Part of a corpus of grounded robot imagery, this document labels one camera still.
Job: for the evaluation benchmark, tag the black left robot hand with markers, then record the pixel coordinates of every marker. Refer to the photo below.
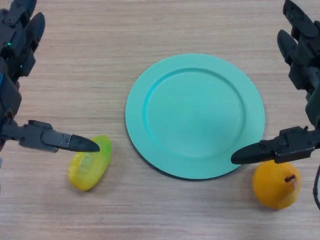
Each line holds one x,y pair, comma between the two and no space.
15,50

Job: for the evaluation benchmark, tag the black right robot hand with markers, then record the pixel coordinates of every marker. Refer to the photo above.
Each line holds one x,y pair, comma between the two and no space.
303,62

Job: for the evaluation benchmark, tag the yellow green starfruit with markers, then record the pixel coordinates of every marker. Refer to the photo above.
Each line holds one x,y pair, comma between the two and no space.
87,172

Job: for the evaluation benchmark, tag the green round plate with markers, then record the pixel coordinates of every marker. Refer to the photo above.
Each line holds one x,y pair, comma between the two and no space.
195,112

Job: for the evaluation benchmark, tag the orange pear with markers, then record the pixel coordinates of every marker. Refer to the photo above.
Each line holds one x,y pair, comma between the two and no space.
272,185

